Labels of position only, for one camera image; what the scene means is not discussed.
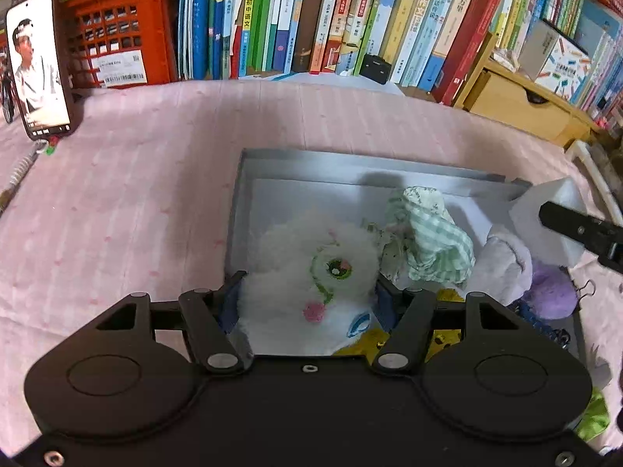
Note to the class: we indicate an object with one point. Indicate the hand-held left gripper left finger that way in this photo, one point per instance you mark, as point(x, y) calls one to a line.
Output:
point(228, 301)

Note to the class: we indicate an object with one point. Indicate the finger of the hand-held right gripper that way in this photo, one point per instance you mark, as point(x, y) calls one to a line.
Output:
point(579, 228)

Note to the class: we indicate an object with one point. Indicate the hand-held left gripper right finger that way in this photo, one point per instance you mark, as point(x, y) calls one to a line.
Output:
point(389, 304)

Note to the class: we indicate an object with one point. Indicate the white foam block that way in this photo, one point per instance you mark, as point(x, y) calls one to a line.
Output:
point(530, 219)

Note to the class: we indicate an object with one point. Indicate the purple plush ball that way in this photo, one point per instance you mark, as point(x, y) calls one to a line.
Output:
point(555, 292)

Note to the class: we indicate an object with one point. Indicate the white plush toy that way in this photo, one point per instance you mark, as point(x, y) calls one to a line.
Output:
point(301, 272)

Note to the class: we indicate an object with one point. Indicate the shallow white tray box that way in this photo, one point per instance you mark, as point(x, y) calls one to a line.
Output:
point(301, 180)

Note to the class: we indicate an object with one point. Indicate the black binder clip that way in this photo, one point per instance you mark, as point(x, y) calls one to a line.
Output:
point(585, 288)

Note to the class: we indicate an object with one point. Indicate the white doll chair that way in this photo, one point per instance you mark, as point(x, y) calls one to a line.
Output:
point(591, 165)

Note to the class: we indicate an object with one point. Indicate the green checkered cloth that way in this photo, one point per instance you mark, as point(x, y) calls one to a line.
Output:
point(433, 243)

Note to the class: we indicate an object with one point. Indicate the dark blue floral pouch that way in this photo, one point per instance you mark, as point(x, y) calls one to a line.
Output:
point(533, 323)

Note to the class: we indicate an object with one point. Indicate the wooden drawer box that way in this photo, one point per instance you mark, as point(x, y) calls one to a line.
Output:
point(521, 102)

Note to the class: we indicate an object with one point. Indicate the white boxed book set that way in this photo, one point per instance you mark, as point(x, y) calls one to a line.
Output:
point(555, 63)

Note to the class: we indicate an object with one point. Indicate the row of thin books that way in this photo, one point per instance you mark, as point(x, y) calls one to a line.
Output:
point(584, 14)

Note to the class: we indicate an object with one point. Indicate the small black box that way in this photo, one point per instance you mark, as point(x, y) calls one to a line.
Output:
point(375, 69)

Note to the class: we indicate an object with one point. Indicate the red plastic crate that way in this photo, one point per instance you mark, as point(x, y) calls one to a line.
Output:
point(121, 34)

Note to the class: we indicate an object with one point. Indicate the row of upright books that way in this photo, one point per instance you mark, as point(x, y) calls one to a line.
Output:
point(316, 14)

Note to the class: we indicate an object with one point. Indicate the miniature bicycle model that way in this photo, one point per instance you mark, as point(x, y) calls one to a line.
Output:
point(7, 92)

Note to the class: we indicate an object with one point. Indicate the smartphone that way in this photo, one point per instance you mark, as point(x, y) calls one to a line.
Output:
point(36, 63)

